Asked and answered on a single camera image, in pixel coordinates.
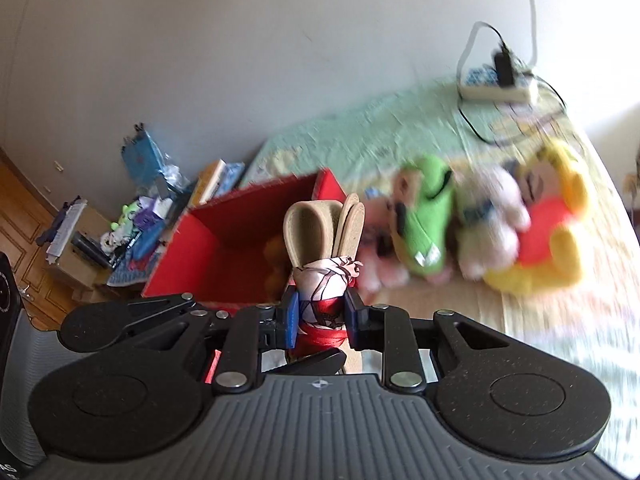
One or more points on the red cardboard box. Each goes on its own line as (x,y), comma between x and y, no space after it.
(231,250)

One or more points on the yellow red plush toy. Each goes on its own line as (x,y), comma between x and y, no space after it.
(555,188)

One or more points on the green floral bed sheet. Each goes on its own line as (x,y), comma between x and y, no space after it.
(594,324)

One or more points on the purple package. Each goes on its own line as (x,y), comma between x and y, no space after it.
(151,211)

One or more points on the black charger plug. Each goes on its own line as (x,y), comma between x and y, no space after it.
(504,67)

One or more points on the green frog toy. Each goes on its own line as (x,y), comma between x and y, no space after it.
(125,221)

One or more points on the blue bag on wall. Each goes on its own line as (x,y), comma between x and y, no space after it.
(142,157)

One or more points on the yellow book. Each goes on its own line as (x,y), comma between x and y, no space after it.
(207,183)

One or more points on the green bean plush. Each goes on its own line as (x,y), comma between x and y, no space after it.
(420,213)

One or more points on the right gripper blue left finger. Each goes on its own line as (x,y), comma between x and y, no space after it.
(251,332)

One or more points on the white power strip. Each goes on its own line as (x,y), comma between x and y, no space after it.
(480,84)

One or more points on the blue checked cloth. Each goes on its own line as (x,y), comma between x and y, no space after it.
(138,260)

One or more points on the pink bunny plush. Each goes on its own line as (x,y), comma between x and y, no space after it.
(380,266)

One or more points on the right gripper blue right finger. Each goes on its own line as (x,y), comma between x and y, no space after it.
(388,330)

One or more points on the white plush with bow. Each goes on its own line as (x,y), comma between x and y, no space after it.
(492,214)

